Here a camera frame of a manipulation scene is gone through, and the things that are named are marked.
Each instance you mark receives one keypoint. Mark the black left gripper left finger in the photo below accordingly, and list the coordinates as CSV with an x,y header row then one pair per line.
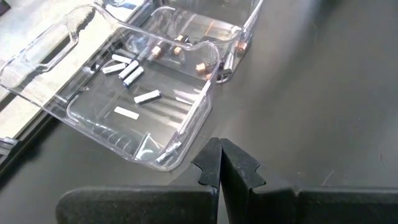
x,y
140,205

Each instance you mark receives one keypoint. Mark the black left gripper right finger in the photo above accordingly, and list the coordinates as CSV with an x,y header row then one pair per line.
x,y
280,205

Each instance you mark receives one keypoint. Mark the clear plastic bin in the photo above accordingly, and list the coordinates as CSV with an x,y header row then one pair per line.
x,y
174,146
248,25

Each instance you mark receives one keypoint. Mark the white Kirkland AAA battery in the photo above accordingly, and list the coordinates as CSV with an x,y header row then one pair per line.
x,y
147,96
121,58
129,69
114,68
133,76

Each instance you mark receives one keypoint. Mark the black copper Duracell battery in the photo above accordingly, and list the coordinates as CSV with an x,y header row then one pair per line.
x,y
178,50
203,67
157,50
241,46
182,38

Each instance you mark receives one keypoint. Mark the black table mat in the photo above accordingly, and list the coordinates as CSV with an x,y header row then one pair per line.
x,y
311,93

